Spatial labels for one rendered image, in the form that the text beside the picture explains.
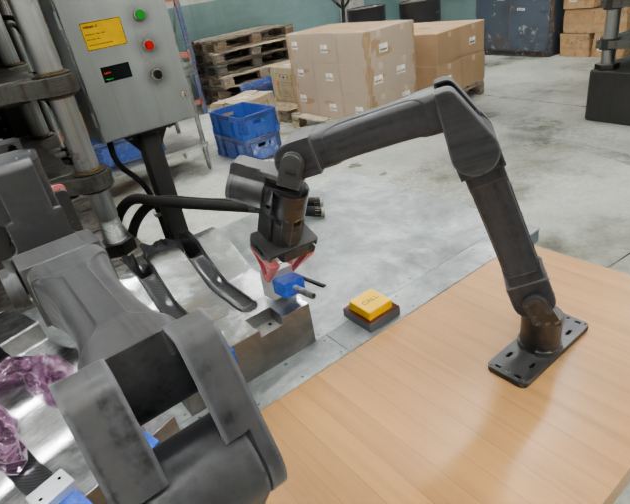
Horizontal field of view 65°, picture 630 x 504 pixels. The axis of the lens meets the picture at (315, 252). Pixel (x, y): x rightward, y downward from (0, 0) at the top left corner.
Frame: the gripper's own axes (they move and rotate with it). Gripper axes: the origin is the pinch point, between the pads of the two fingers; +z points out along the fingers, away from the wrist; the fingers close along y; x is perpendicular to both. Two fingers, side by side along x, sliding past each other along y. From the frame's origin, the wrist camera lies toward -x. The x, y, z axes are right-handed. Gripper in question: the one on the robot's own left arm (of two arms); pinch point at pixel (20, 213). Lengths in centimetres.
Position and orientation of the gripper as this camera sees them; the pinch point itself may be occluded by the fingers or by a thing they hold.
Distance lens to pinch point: 74.7
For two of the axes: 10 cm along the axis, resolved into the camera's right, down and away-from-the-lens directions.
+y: -7.8, 4.0, -4.8
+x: 1.7, 8.7, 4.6
